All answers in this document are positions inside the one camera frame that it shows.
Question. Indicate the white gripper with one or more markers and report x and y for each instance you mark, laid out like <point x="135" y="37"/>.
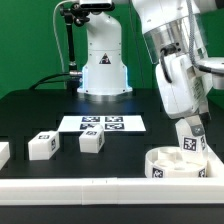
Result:
<point x="186" y="92"/>

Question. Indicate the white round stool seat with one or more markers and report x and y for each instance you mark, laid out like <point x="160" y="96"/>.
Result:
<point x="167" y="162"/>

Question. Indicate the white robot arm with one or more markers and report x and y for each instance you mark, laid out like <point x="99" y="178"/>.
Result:
<point x="174" y="41"/>

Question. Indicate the white marker sheet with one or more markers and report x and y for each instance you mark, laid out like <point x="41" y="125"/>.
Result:
<point x="128" y="123"/>

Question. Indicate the white right fence wall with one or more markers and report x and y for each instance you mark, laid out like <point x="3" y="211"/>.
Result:
<point x="214" y="166"/>

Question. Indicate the white fence wall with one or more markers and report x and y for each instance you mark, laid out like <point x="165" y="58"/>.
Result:
<point x="214" y="166"/>
<point x="114" y="191"/>
<point x="4" y="153"/>

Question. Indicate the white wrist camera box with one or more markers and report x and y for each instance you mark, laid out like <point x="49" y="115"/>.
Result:
<point x="216" y="68"/>

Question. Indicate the white front fence wall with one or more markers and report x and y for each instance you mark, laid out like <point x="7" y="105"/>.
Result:
<point x="114" y="191"/>

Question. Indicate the black camera stand pole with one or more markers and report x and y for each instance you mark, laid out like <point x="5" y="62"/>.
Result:
<point x="74" y="15"/>

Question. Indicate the white left fence wall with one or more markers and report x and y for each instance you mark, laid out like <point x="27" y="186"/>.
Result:
<point x="4" y="153"/>

